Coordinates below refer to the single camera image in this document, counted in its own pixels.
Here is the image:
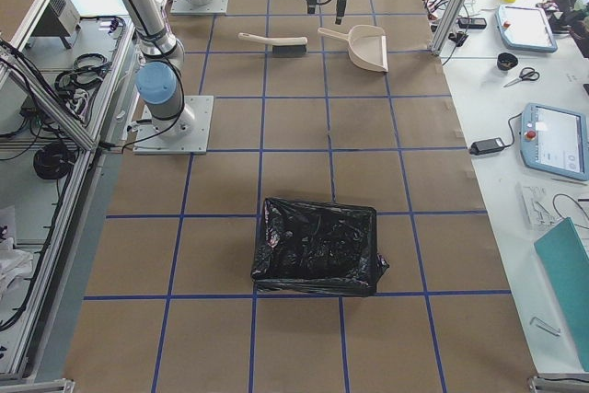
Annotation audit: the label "white plastic dustpan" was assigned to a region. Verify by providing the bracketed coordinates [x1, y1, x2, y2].
[318, 25, 388, 73]

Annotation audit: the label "white hand brush black bristles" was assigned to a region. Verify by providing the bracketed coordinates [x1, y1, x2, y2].
[237, 32, 308, 57]

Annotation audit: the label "black trash bag bin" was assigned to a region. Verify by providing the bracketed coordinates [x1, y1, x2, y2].
[250, 198, 388, 297]

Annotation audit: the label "black phone on table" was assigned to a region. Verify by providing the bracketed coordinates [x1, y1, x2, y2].
[457, 17, 487, 29]

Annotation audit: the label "far blue teach pendant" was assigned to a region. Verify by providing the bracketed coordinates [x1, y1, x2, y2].
[495, 5, 558, 53]

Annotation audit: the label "blue teach pendant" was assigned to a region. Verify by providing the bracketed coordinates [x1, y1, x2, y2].
[495, 5, 558, 53]
[520, 103, 588, 181]

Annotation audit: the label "black power adapter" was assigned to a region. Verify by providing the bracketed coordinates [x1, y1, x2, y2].
[468, 137, 506, 156]

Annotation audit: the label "near blue teach pendant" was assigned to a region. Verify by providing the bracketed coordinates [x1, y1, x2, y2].
[520, 103, 588, 181]

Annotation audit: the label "grey control box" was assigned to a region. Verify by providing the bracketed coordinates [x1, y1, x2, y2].
[31, 0, 81, 50]

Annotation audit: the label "teal folder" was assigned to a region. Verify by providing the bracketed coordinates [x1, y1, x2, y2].
[534, 218, 588, 371]

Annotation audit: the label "metal allen key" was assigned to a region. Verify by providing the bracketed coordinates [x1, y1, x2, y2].
[529, 316, 561, 337]

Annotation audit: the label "black handled scissors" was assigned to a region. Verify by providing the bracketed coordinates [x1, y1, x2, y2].
[504, 66, 540, 87]

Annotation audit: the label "coiled black cable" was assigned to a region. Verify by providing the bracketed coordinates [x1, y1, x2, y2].
[32, 142, 77, 181]

